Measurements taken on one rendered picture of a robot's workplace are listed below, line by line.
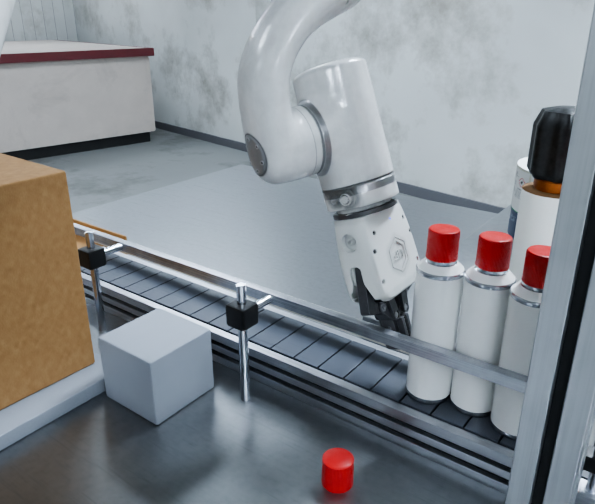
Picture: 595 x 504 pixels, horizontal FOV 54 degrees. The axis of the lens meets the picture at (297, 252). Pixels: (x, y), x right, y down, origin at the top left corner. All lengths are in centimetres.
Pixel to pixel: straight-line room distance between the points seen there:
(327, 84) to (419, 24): 379
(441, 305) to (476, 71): 357
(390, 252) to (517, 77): 340
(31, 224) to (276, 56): 35
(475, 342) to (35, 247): 51
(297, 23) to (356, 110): 11
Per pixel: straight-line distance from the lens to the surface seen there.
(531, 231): 86
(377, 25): 464
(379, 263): 64
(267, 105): 58
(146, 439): 74
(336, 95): 63
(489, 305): 63
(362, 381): 73
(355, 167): 63
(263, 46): 59
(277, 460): 69
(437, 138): 435
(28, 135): 607
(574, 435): 48
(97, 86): 627
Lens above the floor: 129
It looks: 22 degrees down
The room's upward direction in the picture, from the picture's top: straight up
